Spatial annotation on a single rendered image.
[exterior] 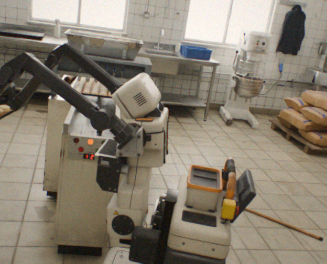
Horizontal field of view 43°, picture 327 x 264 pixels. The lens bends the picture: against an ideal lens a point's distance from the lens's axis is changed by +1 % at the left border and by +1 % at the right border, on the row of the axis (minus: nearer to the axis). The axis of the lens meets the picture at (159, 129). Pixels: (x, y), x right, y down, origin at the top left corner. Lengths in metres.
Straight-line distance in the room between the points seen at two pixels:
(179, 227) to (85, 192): 1.01
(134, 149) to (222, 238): 0.50
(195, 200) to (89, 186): 0.92
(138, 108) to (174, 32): 4.83
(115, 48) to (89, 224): 1.25
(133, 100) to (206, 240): 0.63
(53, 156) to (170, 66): 3.07
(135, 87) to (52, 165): 1.73
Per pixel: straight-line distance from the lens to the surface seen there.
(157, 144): 1.67
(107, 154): 1.78
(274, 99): 7.27
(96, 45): 3.03
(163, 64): 5.86
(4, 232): 3.05
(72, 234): 2.71
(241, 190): 1.84
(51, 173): 3.30
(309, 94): 6.07
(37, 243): 2.93
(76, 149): 2.41
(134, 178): 1.82
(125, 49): 3.03
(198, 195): 1.78
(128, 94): 1.67
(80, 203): 2.59
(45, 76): 1.60
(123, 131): 1.56
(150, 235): 1.80
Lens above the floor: 1.66
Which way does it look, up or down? 18 degrees down
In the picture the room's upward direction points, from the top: 9 degrees clockwise
